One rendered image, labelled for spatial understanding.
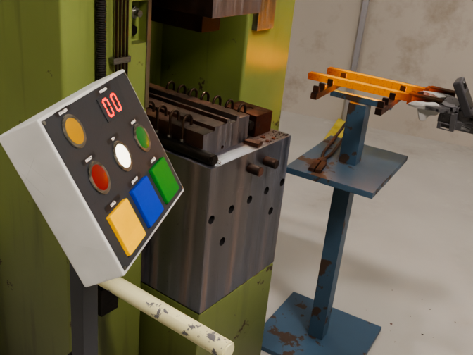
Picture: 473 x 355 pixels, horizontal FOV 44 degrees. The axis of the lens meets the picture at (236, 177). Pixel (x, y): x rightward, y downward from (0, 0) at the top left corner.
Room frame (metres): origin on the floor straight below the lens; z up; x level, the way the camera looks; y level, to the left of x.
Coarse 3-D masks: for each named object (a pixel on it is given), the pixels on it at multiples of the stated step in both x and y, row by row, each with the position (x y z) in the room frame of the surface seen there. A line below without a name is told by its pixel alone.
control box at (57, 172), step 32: (96, 96) 0.99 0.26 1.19; (128, 96) 1.10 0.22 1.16; (32, 128) 0.81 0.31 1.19; (64, 128) 0.85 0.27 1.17; (96, 128) 0.94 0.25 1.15; (128, 128) 1.04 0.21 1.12; (32, 160) 0.81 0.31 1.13; (64, 160) 0.81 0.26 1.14; (96, 160) 0.89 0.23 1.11; (32, 192) 0.81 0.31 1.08; (64, 192) 0.80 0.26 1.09; (96, 192) 0.84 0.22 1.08; (128, 192) 0.92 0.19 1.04; (64, 224) 0.80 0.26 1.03; (96, 224) 0.80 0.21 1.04; (96, 256) 0.80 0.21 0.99; (128, 256) 0.82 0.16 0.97
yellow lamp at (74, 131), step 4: (68, 120) 0.87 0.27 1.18; (72, 120) 0.88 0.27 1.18; (76, 120) 0.89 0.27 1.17; (68, 124) 0.87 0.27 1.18; (72, 124) 0.88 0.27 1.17; (76, 124) 0.89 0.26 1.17; (68, 128) 0.86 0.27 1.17; (72, 128) 0.87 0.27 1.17; (76, 128) 0.88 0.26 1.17; (80, 128) 0.89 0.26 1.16; (68, 132) 0.86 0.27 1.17; (72, 132) 0.87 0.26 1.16; (76, 132) 0.87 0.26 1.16; (80, 132) 0.88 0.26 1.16; (72, 136) 0.86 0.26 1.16; (76, 136) 0.87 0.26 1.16; (80, 136) 0.88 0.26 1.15; (72, 140) 0.86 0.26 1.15; (76, 140) 0.86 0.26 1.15; (80, 140) 0.87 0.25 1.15
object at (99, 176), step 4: (96, 164) 0.88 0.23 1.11; (92, 168) 0.86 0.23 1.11; (96, 168) 0.87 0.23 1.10; (100, 168) 0.88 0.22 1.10; (92, 172) 0.86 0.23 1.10; (96, 172) 0.87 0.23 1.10; (100, 172) 0.87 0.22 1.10; (104, 172) 0.89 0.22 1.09; (92, 176) 0.85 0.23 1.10; (96, 176) 0.86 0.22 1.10; (100, 176) 0.87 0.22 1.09; (104, 176) 0.88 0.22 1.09; (96, 180) 0.85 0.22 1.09; (100, 180) 0.86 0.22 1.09; (104, 180) 0.87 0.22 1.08; (96, 184) 0.85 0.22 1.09; (100, 184) 0.86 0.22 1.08; (104, 184) 0.87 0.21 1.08; (100, 188) 0.85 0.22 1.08; (104, 188) 0.86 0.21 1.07
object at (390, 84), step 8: (328, 72) 2.06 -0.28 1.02; (336, 72) 2.05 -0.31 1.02; (344, 72) 2.03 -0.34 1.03; (352, 72) 2.04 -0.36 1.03; (360, 80) 2.00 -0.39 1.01; (368, 80) 1.99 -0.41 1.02; (376, 80) 1.98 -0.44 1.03; (384, 80) 1.96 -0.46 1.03; (392, 80) 1.97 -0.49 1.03; (392, 88) 1.95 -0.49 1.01; (408, 88) 1.92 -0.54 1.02; (416, 88) 1.91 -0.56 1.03; (424, 88) 1.91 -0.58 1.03; (432, 88) 1.89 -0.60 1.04; (440, 88) 1.89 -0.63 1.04
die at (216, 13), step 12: (156, 0) 1.51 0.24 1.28; (168, 0) 1.49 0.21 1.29; (180, 0) 1.46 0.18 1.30; (192, 0) 1.44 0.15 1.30; (204, 0) 1.42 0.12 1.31; (216, 0) 1.42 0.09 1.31; (228, 0) 1.45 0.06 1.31; (240, 0) 1.50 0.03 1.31; (252, 0) 1.54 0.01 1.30; (192, 12) 1.44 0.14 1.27; (204, 12) 1.42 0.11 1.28; (216, 12) 1.42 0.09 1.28; (228, 12) 1.46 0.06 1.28; (240, 12) 1.50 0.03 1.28; (252, 12) 1.54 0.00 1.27
